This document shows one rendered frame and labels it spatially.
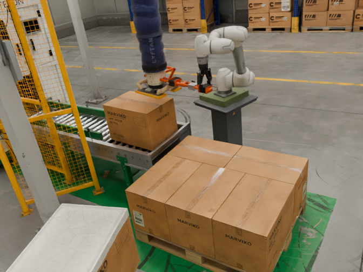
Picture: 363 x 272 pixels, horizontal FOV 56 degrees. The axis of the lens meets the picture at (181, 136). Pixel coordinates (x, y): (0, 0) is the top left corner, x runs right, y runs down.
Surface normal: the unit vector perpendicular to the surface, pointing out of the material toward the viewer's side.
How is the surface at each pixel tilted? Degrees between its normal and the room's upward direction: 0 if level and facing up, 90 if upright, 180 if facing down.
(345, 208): 0
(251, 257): 90
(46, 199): 90
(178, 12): 92
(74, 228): 0
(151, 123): 90
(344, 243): 0
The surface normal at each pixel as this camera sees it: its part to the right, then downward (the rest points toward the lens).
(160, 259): -0.12, -0.88
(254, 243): -0.54, 0.45
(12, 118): 0.84, 0.16
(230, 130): 0.64, 0.29
